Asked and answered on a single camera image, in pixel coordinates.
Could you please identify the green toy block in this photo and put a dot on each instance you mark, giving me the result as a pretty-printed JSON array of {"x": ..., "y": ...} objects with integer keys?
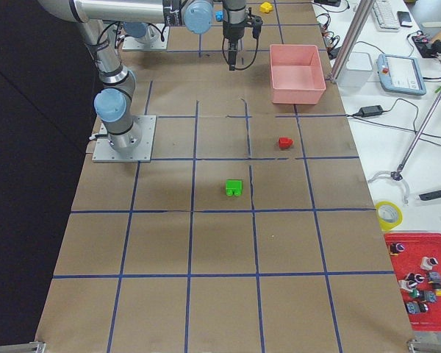
[{"x": 234, "y": 187}]

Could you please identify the white plastic container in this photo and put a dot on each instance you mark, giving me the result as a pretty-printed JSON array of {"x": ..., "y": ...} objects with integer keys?
[{"x": 357, "y": 70}]

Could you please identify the black power adapter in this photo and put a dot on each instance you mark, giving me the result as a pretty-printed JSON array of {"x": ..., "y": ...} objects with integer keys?
[{"x": 370, "y": 111}]

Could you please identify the aluminium frame post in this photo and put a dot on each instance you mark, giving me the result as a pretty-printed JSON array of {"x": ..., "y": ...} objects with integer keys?
[{"x": 360, "y": 17}]

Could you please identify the red parts tray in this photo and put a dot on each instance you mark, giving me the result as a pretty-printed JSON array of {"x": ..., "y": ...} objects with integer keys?
[{"x": 416, "y": 260}]

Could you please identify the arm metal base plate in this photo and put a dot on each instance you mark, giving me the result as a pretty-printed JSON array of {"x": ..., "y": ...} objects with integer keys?
[
  {"x": 132, "y": 44},
  {"x": 134, "y": 146}
]

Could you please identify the brown paper table mat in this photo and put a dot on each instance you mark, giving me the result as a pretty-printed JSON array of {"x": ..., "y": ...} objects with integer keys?
[{"x": 157, "y": 258}]

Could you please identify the pink plastic box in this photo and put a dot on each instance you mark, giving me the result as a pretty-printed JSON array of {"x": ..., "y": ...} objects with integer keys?
[{"x": 296, "y": 74}]

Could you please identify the yellow toy block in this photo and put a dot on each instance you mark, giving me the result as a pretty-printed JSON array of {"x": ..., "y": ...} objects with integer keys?
[{"x": 266, "y": 7}]

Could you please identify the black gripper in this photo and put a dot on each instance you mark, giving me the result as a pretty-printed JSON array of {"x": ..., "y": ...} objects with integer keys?
[{"x": 232, "y": 31}]

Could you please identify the yellow tape roll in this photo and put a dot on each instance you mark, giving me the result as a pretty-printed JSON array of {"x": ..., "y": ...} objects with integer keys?
[{"x": 389, "y": 215}]

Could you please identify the metal tripod leg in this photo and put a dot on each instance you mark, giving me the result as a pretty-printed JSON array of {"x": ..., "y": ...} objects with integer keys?
[{"x": 396, "y": 175}]

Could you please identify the robot teach pendant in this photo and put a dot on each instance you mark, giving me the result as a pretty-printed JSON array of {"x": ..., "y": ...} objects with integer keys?
[{"x": 399, "y": 74}]

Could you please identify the red toy block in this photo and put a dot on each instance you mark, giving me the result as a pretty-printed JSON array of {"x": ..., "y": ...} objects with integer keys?
[{"x": 285, "y": 143}]

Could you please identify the blue toy block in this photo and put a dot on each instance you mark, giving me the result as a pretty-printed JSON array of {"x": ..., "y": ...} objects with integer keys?
[{"x": 219, "y": 16}]

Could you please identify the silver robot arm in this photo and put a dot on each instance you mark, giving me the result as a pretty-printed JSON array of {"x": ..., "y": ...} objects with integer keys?
[
  {"x": 113, "y": 104},
  {"x": 144, "y": 31}
]

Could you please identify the white keyboard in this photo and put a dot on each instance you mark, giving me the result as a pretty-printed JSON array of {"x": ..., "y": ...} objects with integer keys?
[{"x": 384, "y": 16}]

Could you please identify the black smartphone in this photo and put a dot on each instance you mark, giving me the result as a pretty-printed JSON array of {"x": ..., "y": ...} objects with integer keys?
[{"x": 404, "y": 19}]

